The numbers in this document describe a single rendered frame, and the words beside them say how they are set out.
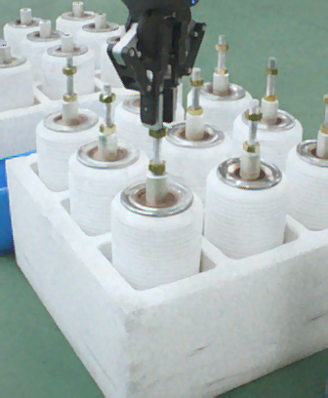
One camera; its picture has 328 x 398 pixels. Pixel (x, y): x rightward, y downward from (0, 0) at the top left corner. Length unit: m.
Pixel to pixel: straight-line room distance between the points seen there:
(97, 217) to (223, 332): 0.20
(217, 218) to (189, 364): 0.17
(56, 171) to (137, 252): 0.23
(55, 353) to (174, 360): 0.21
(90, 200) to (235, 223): 0.17
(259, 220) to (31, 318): 0.37
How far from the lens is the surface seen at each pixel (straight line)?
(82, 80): 1.21
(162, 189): 0.71
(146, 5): 0.61
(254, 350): 0.83
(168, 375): 0.77
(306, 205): 0.84
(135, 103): 0.96
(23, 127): 1.16
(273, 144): 0.90
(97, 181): 0.78
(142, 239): 0.70
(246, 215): 0.75
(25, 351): 0.91
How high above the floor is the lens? 0.60
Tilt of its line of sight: 27 degrees down
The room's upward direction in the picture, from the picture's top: 1 degrees clockwise
